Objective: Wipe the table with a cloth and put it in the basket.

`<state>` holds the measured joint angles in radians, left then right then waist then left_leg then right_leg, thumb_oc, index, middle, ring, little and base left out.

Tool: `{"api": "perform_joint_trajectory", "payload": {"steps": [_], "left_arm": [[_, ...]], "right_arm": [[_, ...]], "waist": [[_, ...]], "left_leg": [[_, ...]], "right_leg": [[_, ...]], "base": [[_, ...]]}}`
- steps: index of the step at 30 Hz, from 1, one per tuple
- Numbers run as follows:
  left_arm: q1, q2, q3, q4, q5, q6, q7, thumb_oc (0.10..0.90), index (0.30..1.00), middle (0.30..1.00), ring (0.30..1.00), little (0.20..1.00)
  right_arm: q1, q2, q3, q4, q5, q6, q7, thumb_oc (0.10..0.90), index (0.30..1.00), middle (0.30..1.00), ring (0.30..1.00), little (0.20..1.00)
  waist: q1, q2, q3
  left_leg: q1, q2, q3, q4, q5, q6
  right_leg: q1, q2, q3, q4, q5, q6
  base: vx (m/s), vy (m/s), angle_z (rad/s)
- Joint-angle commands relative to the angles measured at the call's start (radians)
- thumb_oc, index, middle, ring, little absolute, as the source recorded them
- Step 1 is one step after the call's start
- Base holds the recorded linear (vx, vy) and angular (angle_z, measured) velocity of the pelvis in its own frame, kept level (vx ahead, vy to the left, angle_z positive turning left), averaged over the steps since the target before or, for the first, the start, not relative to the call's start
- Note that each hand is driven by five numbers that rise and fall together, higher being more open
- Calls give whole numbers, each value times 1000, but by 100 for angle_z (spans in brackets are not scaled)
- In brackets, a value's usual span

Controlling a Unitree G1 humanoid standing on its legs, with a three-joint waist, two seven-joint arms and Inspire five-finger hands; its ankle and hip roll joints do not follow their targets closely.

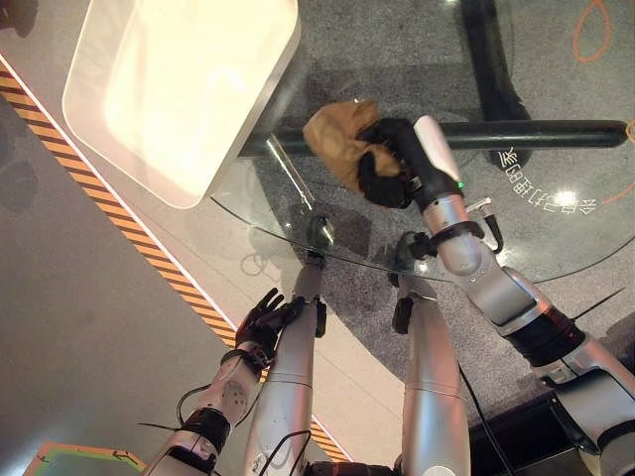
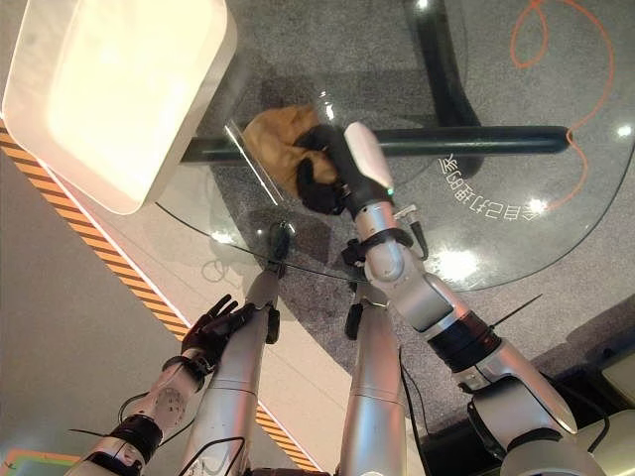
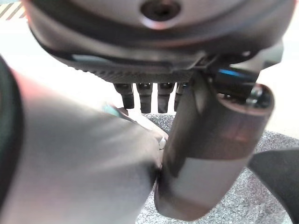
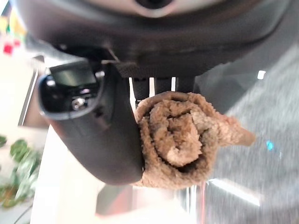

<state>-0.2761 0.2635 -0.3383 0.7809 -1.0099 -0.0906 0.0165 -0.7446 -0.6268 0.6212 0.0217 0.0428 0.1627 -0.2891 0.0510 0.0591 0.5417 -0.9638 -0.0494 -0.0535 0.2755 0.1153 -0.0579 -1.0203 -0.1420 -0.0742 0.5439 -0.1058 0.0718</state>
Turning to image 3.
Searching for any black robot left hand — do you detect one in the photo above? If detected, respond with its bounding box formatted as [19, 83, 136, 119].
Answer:
[22, 0, 295, 221]

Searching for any silver robot leg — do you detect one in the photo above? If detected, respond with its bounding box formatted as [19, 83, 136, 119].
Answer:
[0, 54, 169, 224]

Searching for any striped floor marking tape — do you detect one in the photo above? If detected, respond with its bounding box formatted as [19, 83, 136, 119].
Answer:
[0, 1, 28, 21]

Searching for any dark robot foot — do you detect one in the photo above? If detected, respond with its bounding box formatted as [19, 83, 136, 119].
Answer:
[248, 149, 299, 224]

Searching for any grey speckled floor mat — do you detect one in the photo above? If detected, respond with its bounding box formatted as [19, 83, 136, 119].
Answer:
[135, 113, 299, 224]

